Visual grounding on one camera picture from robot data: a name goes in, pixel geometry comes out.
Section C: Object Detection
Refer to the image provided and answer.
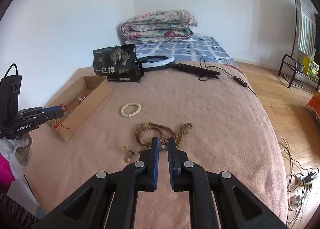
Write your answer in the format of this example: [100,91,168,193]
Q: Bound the pink fleece blanket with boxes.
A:
[24,61,288,229]

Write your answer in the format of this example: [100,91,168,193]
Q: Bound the brown wooden bead necklace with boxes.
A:
[123,122,193,163]

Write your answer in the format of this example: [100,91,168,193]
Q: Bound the black power adapter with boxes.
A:
[303,171,317,184]

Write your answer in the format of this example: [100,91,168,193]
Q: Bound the black metal clothes rack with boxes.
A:
[278,0,320,93]

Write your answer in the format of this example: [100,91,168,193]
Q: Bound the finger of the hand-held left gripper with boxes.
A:
[18,108,64,125]
[17,105,63,117]

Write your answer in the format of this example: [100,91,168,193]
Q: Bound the ring light with black stand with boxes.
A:
[136,54,221,79]

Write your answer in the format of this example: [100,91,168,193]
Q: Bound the yellow box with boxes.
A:
[302,55,320,79]

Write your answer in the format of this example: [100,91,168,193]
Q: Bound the dark hanging clothes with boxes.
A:
[314,14,320,64]

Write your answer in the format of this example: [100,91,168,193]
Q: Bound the striped hanging cloth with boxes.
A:
[294,0,317,55]

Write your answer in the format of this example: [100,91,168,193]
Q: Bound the orange cloth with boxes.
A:
[306,91,320,122]

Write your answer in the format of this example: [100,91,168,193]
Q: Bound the person's left forearm pink sleeve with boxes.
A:
[0,154,15,189]

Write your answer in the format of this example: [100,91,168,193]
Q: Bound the person's left hand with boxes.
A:
[0,135,32,181]

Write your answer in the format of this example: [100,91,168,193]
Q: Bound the white bead bracelet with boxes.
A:
[120,102,142,117]

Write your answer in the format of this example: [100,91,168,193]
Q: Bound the cardboard box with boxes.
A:
[46,75,112,142]

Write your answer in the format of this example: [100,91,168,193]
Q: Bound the person's striped pants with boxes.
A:
[0,192,40,229]

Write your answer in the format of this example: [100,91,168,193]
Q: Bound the black printed bag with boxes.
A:
[93,44,145,83]

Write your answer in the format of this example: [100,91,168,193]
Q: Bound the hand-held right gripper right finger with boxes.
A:
[167,137,290,229]

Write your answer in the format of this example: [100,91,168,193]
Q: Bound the tangle of floor cables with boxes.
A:
[279,138,320,224]

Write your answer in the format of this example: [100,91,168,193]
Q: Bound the folded floral quilt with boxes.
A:
[120,9,198,42]

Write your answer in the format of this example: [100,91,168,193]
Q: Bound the black ring light cable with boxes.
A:
[199,56,258,97]

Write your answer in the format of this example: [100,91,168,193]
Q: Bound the blue checkered bed sheet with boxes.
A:
[125,35,238,67]

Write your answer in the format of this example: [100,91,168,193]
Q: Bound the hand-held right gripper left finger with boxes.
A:
[30,136,160,229]

